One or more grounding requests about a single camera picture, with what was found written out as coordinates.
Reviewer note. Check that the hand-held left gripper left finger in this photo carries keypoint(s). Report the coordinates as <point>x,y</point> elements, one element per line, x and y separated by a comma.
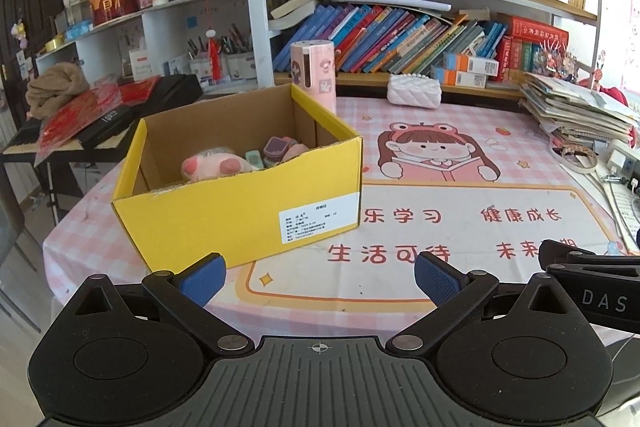
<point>204,279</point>

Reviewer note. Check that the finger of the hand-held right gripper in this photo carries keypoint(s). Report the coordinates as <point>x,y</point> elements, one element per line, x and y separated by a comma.
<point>595,271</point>
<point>560,253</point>

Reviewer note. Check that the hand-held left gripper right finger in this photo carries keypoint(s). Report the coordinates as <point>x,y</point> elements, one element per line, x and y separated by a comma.
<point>437,279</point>

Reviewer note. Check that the yellow cardboard box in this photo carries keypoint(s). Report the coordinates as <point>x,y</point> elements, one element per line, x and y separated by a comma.
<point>200,217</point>

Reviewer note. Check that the pink pig plush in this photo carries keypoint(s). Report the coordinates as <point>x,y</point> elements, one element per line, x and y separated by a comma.
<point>210,167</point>

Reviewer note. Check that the mint green small device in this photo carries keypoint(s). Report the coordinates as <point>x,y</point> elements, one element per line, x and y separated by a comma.
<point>252,158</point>

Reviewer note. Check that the pink fluffy plush orange feet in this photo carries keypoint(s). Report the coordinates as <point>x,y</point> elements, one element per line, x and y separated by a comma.
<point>297,151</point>

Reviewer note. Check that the printed worksheet stack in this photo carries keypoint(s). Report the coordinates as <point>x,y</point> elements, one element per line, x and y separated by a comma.
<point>625,212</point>

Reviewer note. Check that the pink printed table cover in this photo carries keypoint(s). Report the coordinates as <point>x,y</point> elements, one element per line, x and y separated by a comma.
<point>450,193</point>

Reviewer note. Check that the silver metal tool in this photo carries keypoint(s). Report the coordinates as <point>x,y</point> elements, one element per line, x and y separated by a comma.
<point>614,179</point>

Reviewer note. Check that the white power strip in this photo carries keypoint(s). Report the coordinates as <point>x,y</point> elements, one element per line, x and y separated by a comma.
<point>622,157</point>

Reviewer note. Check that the stack of papers and notebooks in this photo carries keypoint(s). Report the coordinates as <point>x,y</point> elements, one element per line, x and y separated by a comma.
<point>570,109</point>

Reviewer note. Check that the red garment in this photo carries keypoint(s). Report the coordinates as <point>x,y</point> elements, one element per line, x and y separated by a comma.
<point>617,96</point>

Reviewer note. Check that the black keyboard stand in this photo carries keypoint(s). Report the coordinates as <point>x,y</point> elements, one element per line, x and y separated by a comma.
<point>50,187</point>

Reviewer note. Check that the small reindeer card figure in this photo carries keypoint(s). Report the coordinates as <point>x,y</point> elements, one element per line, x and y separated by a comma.
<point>598,74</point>

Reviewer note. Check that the black flat box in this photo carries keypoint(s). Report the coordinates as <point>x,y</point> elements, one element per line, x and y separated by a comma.
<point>102,122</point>

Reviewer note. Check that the white quilted pouch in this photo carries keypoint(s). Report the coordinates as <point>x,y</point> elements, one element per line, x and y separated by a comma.
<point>415,92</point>

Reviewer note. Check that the grey dining chair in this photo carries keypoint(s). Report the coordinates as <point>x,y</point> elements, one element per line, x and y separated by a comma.
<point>15,257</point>

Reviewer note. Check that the black electronic keyboard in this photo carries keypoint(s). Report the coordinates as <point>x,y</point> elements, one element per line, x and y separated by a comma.
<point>180,89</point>

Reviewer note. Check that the colourful figure ornament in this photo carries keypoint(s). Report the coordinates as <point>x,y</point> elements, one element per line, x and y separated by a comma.
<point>557,59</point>

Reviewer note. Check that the red thick dictionary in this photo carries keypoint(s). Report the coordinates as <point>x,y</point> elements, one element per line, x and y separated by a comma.
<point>510,59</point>

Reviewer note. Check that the red patterned gift bag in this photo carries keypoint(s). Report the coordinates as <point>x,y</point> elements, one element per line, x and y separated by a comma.
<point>140,89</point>
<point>75,112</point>

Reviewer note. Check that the orange white carton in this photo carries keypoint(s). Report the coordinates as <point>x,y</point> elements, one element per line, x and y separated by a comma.
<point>472,64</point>
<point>460,78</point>

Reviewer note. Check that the white pen cup with pens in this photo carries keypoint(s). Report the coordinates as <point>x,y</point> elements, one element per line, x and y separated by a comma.
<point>240,66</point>
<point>202,68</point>

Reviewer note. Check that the large red dictionary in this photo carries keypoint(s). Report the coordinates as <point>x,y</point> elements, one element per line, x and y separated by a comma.
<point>540,32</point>

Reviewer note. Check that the red hanging tassel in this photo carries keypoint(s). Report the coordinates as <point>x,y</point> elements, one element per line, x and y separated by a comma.
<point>215,57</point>

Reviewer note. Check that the white red-header card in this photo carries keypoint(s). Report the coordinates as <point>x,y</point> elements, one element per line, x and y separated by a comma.
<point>139,64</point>

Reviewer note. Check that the pink cylindrical desk appliance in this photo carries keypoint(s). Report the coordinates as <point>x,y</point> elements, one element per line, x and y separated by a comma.
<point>315,77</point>

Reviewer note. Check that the brown crumpled cloth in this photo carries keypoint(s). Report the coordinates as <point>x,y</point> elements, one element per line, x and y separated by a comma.
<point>55,89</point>

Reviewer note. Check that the leaning row of blue books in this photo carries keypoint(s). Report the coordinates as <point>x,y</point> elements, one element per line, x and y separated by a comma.
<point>400,39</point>

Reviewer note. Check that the beige lying book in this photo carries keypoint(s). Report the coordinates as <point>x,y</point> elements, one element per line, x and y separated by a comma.
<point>472,17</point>

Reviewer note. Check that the white wooden bookshelf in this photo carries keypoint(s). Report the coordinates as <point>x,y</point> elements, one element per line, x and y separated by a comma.
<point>257,32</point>

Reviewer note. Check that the white corner shelf unit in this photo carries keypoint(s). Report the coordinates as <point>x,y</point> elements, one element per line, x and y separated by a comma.
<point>155,27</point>

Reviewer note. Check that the gold ribbon roll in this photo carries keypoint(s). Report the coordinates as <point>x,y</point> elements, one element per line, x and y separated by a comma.
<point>56,45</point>

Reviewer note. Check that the light blue packet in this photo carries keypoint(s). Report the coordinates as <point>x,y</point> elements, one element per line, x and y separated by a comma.
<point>79,29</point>

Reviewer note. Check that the white slim bar lamp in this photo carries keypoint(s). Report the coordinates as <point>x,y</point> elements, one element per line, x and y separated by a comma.
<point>390,3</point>

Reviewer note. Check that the thick cream-paged book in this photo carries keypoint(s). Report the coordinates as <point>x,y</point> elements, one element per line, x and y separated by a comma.
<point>295,9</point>

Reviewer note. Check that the small pastel door charm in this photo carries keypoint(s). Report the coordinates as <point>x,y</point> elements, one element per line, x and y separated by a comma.
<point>18,33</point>

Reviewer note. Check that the dark wooden door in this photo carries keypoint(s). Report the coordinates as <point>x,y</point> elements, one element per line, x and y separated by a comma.
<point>30,7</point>

